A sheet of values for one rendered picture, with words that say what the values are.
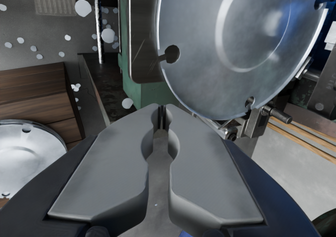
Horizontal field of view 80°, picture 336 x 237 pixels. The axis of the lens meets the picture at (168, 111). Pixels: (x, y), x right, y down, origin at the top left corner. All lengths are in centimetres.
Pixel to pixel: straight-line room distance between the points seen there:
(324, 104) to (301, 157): 158
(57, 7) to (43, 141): 44
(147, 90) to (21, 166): 53
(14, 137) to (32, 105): 11
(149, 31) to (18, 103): 55
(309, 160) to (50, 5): 181
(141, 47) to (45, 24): 79
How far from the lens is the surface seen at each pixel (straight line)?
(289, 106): 70
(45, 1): 84
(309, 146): 150
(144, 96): 41
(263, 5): 31
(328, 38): 38
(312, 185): 194
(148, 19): 23
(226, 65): 30
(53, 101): 72
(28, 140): 75
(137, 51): 23
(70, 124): 76
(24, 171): 82
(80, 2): 35
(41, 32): 101
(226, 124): 35
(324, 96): 33
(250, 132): 49
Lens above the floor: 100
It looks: 51 degrees down
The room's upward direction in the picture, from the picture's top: 137 degrees clockwise
